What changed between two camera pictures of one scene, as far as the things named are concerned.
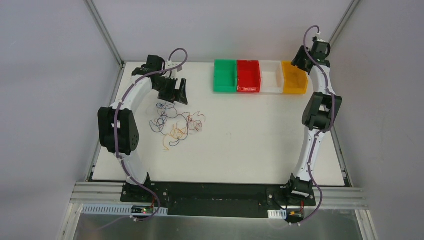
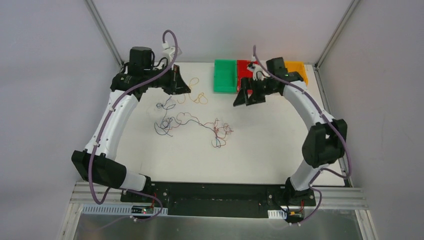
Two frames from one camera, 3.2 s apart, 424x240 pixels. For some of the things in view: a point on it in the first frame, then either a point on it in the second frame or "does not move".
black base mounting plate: [252, 199] does not move
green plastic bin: [225, 75] does not move
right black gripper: [305, 62] → [255, 90]
